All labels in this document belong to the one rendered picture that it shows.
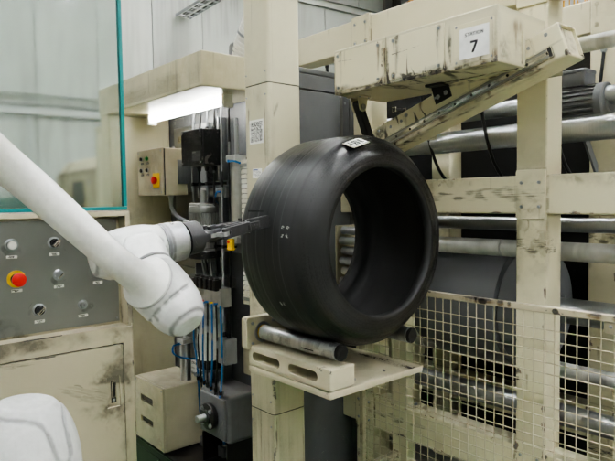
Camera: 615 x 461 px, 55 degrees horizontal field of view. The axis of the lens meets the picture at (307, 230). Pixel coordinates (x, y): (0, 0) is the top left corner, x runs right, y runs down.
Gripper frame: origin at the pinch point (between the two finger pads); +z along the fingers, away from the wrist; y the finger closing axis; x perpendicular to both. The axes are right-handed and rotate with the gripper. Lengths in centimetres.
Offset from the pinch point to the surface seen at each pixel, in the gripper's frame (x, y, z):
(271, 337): 35.9, 17.0, 11.7
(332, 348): 34.5, -8.6, 12.3
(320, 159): -13.5, -7.8, 16.6
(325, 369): 39.3, -8.6, 9.0
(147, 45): -230, 887, 436
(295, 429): 72, 27, 23
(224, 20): -277, 876, 603
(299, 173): -10.8, -4.6, 11.9
